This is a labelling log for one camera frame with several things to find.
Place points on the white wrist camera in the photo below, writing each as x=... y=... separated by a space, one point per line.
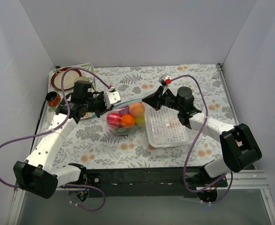
x=111 y=98
x=165 y=81

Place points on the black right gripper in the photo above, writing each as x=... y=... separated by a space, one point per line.
x=159 y=99

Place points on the cream yellow cup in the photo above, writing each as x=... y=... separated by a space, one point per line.
x=82 y=80

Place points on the white plastic mesh basket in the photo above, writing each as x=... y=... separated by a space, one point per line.
x=164 y=128

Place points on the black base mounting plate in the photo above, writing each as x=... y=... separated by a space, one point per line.
x=137 y=182

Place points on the orange black cup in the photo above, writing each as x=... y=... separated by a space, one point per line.
x=53 y=99

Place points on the clear zip top bag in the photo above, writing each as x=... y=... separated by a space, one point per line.
x=123 y=109

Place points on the orange fake fruit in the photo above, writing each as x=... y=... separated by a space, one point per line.
x=127 y=121

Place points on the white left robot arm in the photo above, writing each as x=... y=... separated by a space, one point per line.
x=36 y=174

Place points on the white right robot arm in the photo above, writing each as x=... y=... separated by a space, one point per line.
x=239 y=147

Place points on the peach fake fruit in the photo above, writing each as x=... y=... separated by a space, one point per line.
x=137 y=109

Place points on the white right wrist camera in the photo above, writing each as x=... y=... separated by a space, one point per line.
x=165 y=81

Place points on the floral table mat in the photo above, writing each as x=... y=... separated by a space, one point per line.
x=92 y=144

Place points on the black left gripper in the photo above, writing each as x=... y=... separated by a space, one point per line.
x=101 y=108

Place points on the red fake apple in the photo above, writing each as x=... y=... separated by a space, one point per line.
x=114 y=119

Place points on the yellow green fake mango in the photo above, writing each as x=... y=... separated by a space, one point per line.
x=140 y=121

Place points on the aluminium frame rail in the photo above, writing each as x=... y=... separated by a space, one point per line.
x=247 y=202

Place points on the red rimmed plate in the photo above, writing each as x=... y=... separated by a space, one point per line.
x=69 y=78

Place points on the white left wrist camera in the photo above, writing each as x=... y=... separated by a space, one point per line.
x=111 y=98

